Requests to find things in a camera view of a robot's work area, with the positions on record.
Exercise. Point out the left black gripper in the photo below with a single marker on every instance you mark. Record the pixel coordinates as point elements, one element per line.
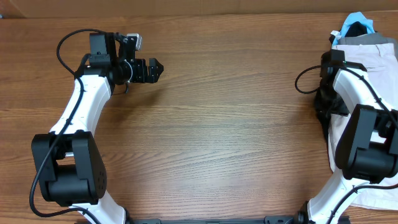
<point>152,75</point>

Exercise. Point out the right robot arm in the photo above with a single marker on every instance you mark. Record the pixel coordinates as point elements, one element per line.
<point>367,150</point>

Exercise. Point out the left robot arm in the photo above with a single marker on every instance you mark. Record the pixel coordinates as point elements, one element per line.
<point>70,173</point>

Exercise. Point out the light blue garment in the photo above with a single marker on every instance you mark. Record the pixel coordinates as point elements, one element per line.
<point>355,24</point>

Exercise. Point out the grey shorts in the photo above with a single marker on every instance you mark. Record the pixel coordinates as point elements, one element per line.
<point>368,39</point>

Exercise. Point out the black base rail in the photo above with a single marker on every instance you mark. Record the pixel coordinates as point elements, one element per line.
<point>265,220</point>

